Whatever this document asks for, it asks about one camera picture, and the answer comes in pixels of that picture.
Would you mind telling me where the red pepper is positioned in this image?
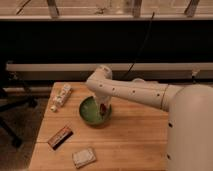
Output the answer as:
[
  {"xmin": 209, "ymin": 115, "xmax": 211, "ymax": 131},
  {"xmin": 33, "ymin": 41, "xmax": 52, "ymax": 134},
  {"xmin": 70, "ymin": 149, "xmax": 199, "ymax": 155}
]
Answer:
[{"xmin": 100, "ymin": 104, "xmax": 107, "ymax": 115}]

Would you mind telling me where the brown chocolate bar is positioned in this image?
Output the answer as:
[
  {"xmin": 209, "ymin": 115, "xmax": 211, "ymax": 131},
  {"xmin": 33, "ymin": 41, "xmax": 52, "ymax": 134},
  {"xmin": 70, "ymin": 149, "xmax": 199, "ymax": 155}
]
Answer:
[{"xmin": 48, "ymin": 126, "xmax": 73, "ymax": 150}]

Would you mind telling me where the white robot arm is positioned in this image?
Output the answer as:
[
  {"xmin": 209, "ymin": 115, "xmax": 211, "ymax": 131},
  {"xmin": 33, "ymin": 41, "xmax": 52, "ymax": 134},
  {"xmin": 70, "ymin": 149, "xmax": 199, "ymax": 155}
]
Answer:
[{"xmin": 86, "ymin": 65, "xmax": 213, "ymax": 171}]

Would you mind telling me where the white square packet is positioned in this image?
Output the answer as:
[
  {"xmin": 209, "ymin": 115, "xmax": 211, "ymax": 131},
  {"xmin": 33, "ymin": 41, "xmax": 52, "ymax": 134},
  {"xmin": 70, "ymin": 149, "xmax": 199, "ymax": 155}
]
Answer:
[{"xmin": 72, "ymin": 148, "xmax": 97, "ymax": 169}]

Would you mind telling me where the green ceramic bowl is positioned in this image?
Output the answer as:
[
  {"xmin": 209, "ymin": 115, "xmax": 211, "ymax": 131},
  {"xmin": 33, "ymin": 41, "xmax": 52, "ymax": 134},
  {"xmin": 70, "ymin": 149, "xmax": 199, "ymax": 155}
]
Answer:
[{"xmin": 79, "ymin": 96, "xmax": 112, "ymax": 126}]

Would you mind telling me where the black cable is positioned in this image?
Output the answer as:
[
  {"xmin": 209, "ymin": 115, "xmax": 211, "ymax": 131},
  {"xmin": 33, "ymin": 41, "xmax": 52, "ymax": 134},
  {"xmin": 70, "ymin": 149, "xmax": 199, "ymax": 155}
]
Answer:
[{"xmin": 120, "ymin": 11, "xmax": 156, "ymax": 81}]

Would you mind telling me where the black office chair base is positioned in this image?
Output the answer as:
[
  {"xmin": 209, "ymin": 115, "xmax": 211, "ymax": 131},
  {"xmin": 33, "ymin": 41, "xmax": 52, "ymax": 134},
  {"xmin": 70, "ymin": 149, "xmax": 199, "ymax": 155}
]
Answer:
[{"xmin": 0, "ymin": 71, "xmax": 38, "ymax": 149}]

